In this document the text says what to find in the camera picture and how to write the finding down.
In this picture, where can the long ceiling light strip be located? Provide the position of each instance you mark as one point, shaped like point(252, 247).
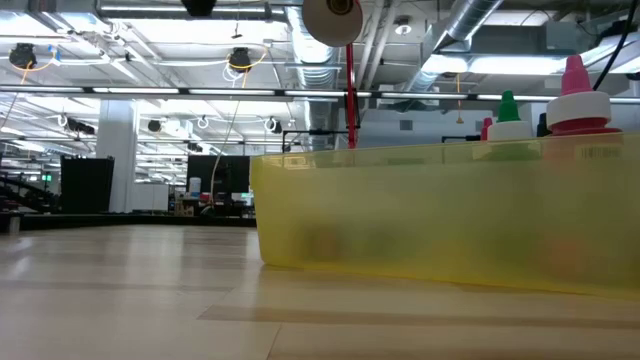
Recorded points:
point(230, 92)

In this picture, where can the red-tip large colouring bottle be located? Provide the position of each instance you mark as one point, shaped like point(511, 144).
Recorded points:
point(486, 131)

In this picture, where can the green-tip large colouring bottle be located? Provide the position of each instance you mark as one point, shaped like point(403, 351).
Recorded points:
point(509, 107)

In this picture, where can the dark monitor screen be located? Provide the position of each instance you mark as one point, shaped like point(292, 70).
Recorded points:
point(227, 175)

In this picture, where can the dark-tip large colouring bottle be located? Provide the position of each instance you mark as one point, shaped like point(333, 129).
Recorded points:
point(543, 126)

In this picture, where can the pink-tip large colouring bottle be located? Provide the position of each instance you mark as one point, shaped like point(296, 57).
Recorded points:
point(577, 107)

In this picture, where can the ceiling sprinkler head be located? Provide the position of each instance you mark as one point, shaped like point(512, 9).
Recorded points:
point(403, 28)

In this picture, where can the black aluminium table frame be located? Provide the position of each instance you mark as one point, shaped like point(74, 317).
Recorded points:
point(100, 220)

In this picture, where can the red desk lamp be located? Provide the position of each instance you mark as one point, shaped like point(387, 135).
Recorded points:
point(332, 25)

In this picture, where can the yellow translucent plastic bin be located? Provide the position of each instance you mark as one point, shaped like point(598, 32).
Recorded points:
point(400, 210)

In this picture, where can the water jug blue label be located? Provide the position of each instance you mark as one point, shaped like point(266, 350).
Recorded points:
point(195, 186)

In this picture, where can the round silver duct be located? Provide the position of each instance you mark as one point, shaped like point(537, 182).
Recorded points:
point(470, 17)

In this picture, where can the corrugated silver duct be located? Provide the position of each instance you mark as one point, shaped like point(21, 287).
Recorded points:
point(315, 75)

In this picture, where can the black standing panel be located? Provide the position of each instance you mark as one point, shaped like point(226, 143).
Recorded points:
point(87, 185)

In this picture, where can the white pillar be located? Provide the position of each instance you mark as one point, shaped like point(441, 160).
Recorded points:
point(120, 150)

